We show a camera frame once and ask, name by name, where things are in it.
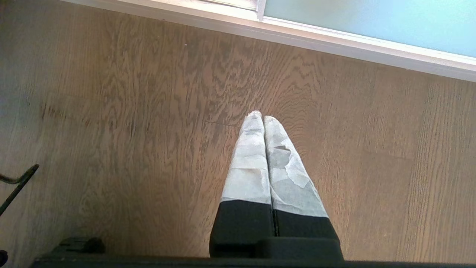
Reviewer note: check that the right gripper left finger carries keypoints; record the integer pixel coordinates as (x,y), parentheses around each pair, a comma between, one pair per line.
(247,186)

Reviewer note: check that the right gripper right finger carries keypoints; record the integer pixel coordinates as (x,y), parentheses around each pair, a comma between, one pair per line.
(293,197)

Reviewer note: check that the frosted glass sliding wardrobe door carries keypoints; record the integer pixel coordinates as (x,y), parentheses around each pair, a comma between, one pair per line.
(375,22)

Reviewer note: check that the white wardrobe base frame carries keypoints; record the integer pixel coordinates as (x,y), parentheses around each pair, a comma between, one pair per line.
(297,35)

